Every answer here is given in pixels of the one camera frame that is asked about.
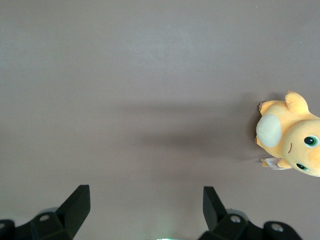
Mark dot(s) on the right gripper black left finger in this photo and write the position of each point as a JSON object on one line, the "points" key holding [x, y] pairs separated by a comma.
{"points": [[72, 212]]}

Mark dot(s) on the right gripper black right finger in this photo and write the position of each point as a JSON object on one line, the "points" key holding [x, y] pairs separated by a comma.
{"points": [[215, 215]]}

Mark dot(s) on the orange plush toy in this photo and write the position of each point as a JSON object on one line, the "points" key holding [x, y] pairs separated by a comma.
{"points": [[287, 120]]}

